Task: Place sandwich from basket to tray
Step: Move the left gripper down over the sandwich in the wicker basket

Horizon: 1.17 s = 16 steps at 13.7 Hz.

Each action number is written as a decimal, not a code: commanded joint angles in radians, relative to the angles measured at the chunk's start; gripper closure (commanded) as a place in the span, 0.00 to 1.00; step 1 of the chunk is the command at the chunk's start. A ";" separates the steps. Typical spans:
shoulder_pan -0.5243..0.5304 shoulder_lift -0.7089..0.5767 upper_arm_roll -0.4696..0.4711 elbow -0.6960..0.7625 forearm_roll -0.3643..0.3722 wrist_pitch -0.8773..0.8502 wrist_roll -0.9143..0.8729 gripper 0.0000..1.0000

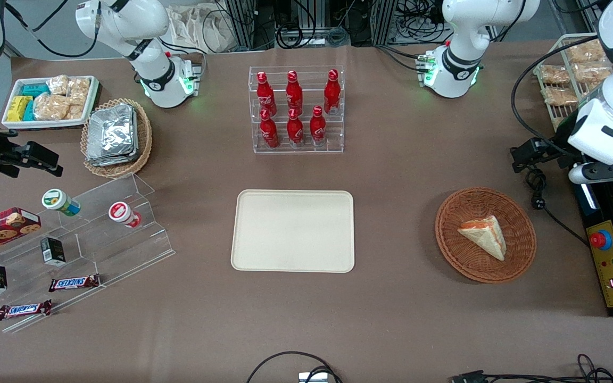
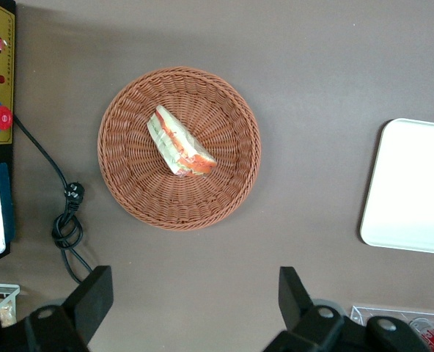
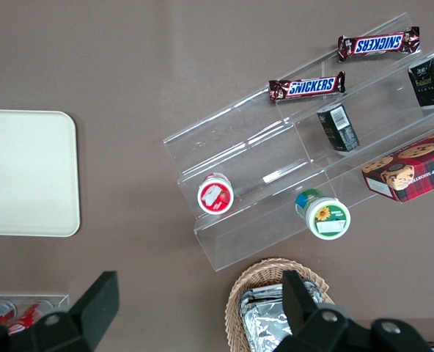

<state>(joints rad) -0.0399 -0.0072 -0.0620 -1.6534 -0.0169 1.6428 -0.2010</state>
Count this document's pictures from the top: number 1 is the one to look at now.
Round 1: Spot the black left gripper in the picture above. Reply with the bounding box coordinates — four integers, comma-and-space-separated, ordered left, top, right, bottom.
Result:
510, 111, 589, 174

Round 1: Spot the triangular sandwich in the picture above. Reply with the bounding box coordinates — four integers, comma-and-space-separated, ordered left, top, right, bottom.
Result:
457, 215, 508, 262

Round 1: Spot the white rectangular snack tray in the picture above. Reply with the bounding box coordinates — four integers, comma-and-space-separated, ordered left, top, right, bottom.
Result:
2, 75, 100, 130

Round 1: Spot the oval wicker basket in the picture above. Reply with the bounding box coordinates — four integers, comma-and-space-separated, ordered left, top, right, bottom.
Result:
80, 98, 153, 179

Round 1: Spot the round brown wicker basket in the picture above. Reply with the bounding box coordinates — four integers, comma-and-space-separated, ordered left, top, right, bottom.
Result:
435, 187, 537, 284

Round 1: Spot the cream plastic serving tray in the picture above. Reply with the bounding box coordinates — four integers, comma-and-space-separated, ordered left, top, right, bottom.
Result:
231, 189, 355, 273

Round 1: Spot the green lid cup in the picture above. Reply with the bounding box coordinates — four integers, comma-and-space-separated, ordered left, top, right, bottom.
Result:
41, 188, 81, 218

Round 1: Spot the yellow snack packet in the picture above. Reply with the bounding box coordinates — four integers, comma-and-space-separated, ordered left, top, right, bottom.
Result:
6, 95, 34, 122

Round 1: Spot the bagged fried snack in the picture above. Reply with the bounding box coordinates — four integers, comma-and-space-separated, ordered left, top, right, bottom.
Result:
573, 61, 613, 86
566, 38, 608, 64
539, 64, 571, 85
542, 86, 579, 106

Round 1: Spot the stack of foil containers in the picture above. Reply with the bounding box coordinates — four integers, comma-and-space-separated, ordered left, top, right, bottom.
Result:
86, 103, 140, 167

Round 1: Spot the red lid cup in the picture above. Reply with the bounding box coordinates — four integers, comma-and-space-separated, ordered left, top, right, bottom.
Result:
107, 201, 143, 229

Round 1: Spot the clear acrylic step shelf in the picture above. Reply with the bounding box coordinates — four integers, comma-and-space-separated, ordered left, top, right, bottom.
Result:
0, 173, 176, 335

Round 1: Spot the snickers chocolate bar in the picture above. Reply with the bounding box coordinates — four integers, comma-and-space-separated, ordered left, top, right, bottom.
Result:
0, 299, 53, 321
48, 273, 101, 293

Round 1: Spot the black appliance with yellow panel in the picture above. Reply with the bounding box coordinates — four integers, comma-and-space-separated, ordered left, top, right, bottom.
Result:
571, 178, 613, 319

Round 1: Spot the red cola bottle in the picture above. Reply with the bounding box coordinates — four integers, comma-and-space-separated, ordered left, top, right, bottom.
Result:
256, 71, 277, 115
287, 107, 305, 147
260, 109, 280, 149
324, 69, 342, 115
286, 70, 304, 112
310, 105, 327, 146

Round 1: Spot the white cloth bag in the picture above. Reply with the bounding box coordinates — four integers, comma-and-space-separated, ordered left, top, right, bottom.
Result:
167, 4, 235, 54

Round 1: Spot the clear acrylic bottle rack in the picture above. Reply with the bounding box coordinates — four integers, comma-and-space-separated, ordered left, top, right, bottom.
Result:
248, 65, 346, 155

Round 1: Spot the black power cable with plug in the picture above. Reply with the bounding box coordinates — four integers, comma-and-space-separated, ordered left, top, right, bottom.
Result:
525, 166, 590, 248

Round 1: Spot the white wire rack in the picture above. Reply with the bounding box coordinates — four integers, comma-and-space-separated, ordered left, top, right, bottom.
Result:
532, 33, 613, 131

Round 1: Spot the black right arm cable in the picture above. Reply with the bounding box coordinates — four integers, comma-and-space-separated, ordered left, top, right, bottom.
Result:
4, 0, 101, 59

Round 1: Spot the black tangled cable with connector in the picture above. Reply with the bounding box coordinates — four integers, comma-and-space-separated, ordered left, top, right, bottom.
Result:
449, 353, 613, 383

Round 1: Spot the black cable bundle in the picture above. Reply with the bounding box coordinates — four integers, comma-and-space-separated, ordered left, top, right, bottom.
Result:
274, 0, 352, 49

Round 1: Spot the black looped table cable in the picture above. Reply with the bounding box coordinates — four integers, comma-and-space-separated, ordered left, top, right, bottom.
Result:
246, 351, 343, 383

